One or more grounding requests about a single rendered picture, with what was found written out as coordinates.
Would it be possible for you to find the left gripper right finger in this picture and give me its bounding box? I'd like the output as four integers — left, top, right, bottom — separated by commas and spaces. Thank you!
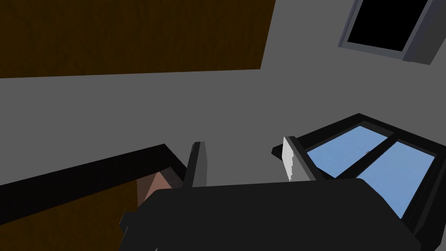
282, 136, 317, 183

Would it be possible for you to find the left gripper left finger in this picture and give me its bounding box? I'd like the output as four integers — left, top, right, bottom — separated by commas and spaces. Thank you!
182, 141, 208, 189

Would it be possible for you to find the black framed window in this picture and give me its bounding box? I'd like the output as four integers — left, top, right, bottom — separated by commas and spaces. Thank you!
271, 112, 446, 251

